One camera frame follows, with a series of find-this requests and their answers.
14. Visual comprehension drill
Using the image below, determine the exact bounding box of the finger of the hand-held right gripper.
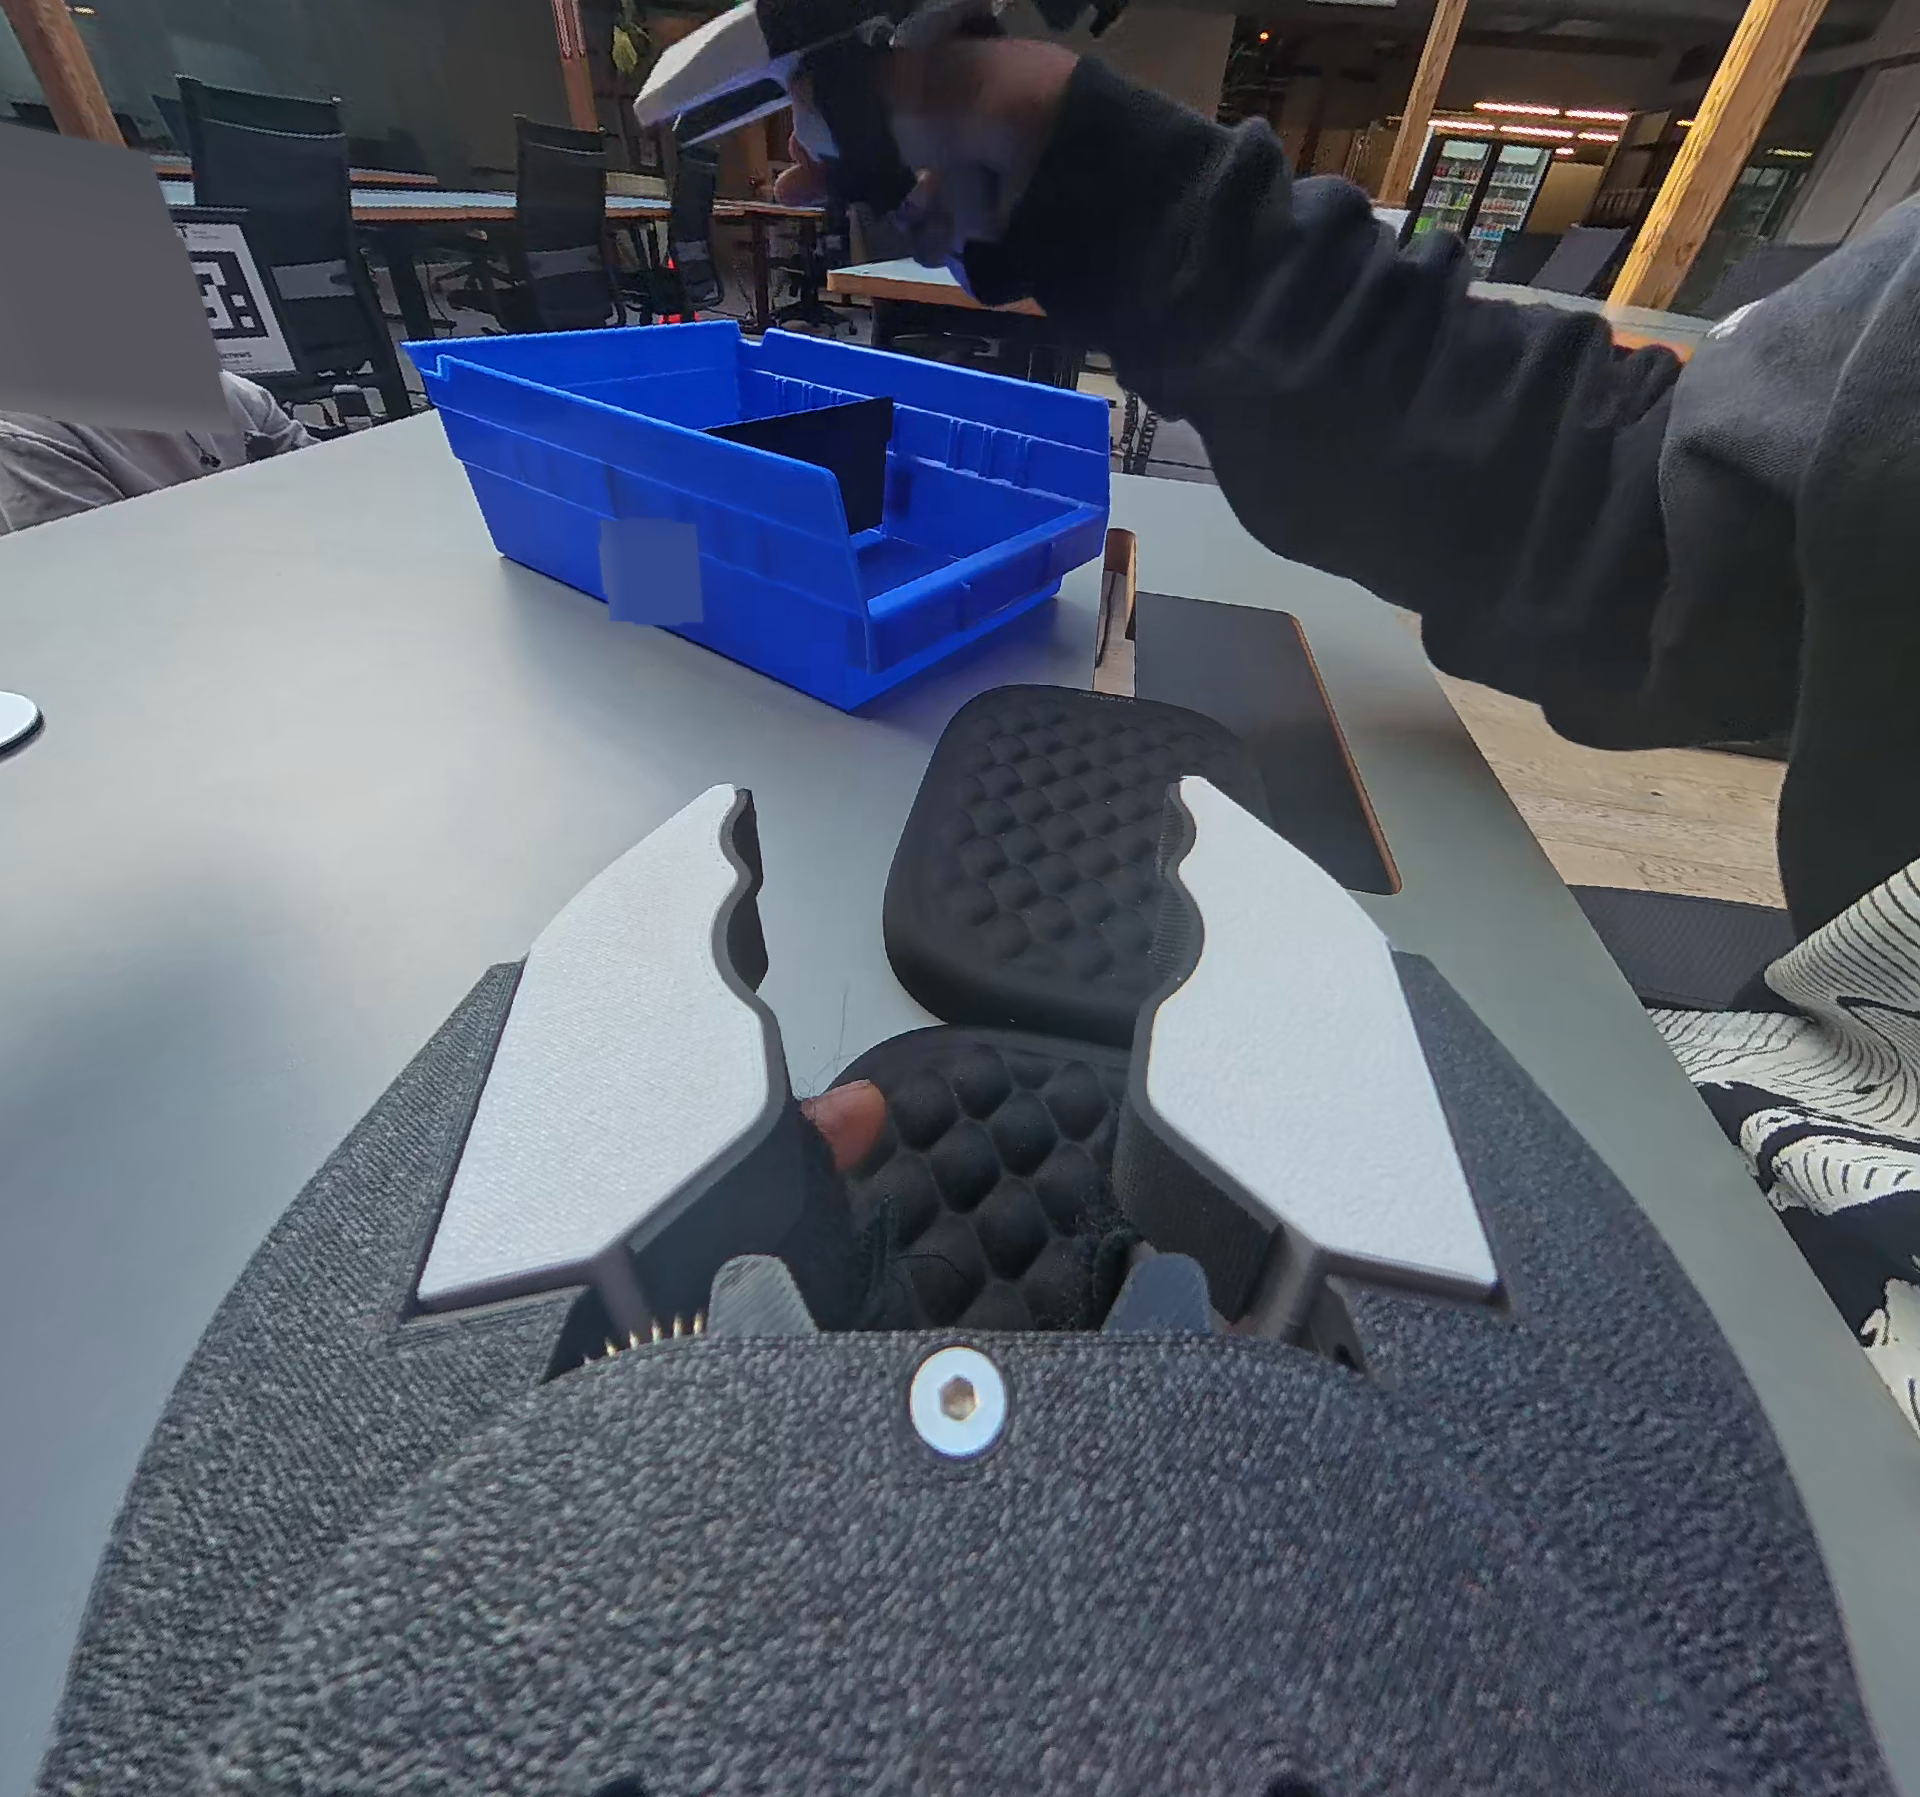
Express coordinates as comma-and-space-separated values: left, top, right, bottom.
634, 0, 804, 149

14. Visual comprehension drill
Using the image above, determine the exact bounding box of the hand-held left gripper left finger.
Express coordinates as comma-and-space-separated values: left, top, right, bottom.
413, 780, 796, 1307

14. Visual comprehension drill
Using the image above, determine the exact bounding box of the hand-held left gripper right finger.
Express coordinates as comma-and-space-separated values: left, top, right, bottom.
1117, 776, 1503, 1326

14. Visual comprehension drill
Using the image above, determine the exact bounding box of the blue plastic bin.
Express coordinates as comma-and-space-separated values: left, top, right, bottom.
398, 319, 1113, 713

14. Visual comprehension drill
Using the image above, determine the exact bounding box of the person's right forearm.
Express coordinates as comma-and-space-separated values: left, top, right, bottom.
1139, 71, 1801, 755

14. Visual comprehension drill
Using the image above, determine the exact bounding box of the person's right hand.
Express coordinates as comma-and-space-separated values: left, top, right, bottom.
882, 32, 1203, 332

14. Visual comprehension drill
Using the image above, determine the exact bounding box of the person's left hand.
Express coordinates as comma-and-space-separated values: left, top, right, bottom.
757, 1080, 892, 1326

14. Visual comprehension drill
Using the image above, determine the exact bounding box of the black office chair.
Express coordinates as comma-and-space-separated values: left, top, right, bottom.
510, 113, 630, 333
173, 74, 426, 421

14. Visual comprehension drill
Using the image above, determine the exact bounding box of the grey table with wooden edge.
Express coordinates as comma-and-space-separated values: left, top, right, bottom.
823, 252, 1053, 328
149, 153, 825, 239

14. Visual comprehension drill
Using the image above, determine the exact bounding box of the black honeycomb wrist pad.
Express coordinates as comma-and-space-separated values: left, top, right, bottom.
815, 1030, 1141, 1329
882, 682, 1254, 1052

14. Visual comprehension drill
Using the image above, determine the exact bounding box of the dark table hatch panel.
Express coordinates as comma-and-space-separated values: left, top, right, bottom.
1117, 591, 1407, 899

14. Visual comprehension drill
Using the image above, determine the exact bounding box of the black bin divider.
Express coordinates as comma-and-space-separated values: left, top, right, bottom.
700, 394, 899, 539

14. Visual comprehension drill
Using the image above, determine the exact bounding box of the glass door drinks fridge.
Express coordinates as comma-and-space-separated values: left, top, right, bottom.
1407, 129, 1557, 280

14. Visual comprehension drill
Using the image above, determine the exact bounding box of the printed marker sign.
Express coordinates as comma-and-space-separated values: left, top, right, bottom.
167, 207, 297, 380

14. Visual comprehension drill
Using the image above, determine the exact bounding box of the brown wooden post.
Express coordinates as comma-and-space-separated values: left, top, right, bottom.
1373, 0, 1503, 204
0, 0, 125, 149

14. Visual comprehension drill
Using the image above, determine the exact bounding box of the light wooden post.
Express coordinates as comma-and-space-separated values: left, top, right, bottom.
1604, 0, 1904, 312

